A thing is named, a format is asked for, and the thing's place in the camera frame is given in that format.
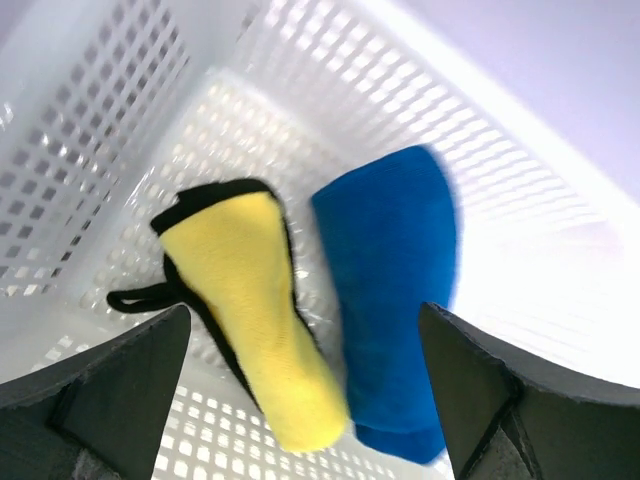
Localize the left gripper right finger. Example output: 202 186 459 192
418 303 639 479

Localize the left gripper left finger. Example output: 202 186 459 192
1 306 191 479

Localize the yellow and black towel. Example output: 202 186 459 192
106 178 349 453

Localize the blue towel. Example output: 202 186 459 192
311 146 458 465

